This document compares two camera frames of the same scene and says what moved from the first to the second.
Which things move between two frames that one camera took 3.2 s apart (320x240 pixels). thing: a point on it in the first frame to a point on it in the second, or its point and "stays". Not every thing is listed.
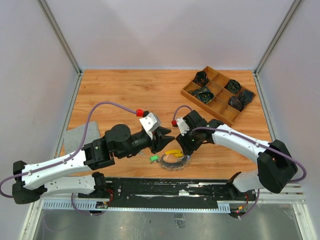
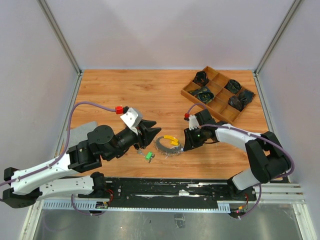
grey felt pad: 74,137 stays
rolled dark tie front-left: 204,94 stays
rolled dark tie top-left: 201,77 stays
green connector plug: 154,159 to 149,156
